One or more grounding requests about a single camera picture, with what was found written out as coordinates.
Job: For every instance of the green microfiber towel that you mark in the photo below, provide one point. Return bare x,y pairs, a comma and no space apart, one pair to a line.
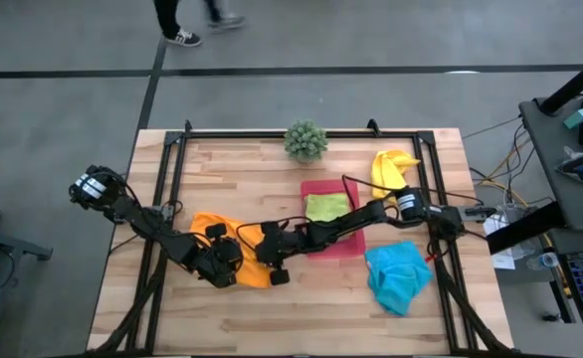
326,206

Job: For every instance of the black aluminium table frame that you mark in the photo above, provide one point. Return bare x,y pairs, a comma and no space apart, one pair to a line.
232,134

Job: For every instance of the clear plastic bottle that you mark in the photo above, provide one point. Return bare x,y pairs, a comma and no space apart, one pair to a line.
545,261

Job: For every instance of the white paper sheet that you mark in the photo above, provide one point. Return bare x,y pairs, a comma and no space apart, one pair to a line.
503,261

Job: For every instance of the blue microfiber towel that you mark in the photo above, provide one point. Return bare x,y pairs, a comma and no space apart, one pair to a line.
396,278

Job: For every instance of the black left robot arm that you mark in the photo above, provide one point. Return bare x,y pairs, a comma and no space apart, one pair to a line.
137,219

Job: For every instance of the grey metal stand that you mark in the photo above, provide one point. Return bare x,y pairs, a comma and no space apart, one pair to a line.
13,243

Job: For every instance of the black desk crossbar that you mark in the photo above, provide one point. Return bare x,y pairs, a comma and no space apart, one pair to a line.
525,229

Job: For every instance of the yellow microfiber towel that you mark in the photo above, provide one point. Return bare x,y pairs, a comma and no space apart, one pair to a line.
386,169

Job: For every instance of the person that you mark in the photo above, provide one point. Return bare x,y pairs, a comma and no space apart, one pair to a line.
167,17

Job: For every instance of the small potted green plant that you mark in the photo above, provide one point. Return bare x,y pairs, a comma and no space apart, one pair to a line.
305,140

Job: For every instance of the orange microfiber towel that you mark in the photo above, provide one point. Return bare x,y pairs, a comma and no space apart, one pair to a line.
254,273

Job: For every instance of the pink plastic bin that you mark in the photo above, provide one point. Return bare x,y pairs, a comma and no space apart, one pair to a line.
321,186

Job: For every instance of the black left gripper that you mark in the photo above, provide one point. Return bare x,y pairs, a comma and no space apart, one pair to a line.
219,258

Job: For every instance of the black slanted pole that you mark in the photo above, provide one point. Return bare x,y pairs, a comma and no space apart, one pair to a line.
575,82

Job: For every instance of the grey side desk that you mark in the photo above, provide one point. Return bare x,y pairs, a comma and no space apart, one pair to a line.
545,164

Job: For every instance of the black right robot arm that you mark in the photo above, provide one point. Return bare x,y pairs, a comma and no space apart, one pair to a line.
361,219

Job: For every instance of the small teal box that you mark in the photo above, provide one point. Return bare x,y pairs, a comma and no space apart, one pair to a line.
577,118

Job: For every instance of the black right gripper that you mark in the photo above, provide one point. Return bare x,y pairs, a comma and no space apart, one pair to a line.
281,243

